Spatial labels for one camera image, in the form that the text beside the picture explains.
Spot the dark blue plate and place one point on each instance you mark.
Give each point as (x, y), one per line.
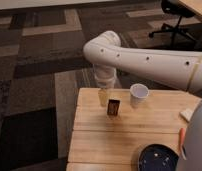
(157, 157)

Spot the white rectangular block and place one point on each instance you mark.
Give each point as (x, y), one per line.
(186, 114)

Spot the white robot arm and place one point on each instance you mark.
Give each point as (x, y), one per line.
(177, 69)

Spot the white ceramic cup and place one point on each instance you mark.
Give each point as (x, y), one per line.
(138, 93)

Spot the dark brown eraser block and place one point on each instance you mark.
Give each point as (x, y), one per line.
(113, 107)

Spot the orange handled tool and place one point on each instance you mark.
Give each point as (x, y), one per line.
(181, 142)

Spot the wooden desk corner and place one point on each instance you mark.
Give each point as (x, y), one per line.
(194, 5)

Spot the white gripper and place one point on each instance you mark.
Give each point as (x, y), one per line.
(105, 78)

